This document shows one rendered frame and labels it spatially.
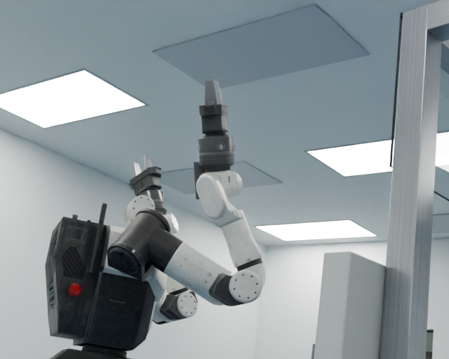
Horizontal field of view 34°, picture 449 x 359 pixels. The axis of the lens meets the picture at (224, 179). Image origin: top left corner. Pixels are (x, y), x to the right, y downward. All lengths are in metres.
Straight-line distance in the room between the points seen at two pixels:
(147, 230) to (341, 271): 0.61
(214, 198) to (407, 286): 0.59
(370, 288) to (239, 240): 0.51
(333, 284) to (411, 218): 0.20
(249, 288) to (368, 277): 0.45
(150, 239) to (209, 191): 0.18
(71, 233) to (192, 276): 0.35
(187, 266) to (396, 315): 0.59
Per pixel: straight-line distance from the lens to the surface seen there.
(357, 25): 4.01
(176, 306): 2.28
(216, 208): 1.77
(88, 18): 4.36
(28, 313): 6.52
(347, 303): 1.30
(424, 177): 1.44
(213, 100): 1.80
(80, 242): 1.91
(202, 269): 1.76
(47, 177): 6.67
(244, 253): 1.77
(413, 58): 1.54
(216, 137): 1.80
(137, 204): 2.01
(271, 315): 8.70
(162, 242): 1.77
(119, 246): 1.74
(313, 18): 3.96
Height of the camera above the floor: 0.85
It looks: 18 degrees up
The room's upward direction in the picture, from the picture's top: 8 degrees clockwise
